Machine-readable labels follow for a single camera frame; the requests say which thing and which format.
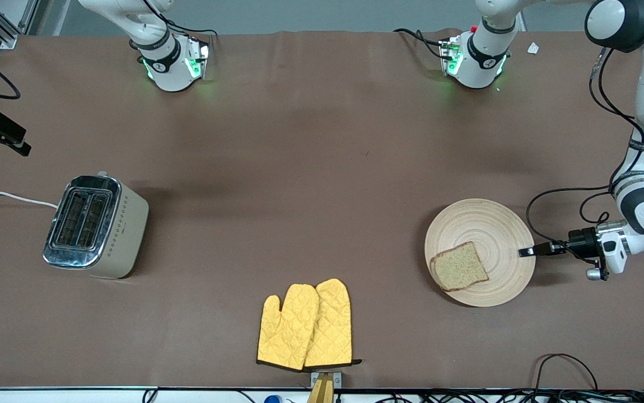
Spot round wooden plate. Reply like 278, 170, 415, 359
424, 199, 536, 307

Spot brown bread slice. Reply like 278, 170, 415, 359
430, 241, 489, 292

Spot cream and chrome toaster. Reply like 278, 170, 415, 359
43, 171, 150, 279

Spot yellow quilted oven mitt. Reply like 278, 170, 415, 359
304, 279, 362, 370
256, 284, 320, 371

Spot brown table cover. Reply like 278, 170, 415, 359
0, 28, 644, 390

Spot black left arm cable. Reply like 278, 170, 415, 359
525, 48, 644, 264

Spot white toaster power cable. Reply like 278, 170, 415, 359
0, 189, 58, 209

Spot black looped cable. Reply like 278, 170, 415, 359
531, 353, 600, 392

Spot black cable bundle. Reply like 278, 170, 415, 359
378, 388, 644, 403

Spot black base cable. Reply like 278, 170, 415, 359
393, 28, 446, 60
162, 20, 219, 41

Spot wooden and metal bracket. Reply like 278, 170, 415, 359
306, 372, 342, 403

